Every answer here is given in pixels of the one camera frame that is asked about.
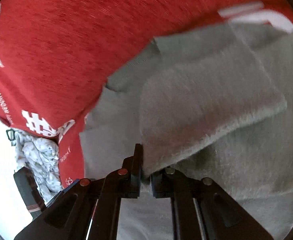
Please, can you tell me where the grey fleece garment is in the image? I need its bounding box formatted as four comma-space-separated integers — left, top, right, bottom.
80, 23, 293, 239

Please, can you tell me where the dark grey box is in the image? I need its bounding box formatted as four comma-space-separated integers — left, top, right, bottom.
14, 167, 46, 219

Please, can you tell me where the red blanket with white print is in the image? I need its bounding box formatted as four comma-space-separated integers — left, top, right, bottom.
0, 0, 293, 187

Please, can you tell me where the white floral patterned cloth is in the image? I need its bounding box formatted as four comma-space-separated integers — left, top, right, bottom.
14, 130, 62, 204

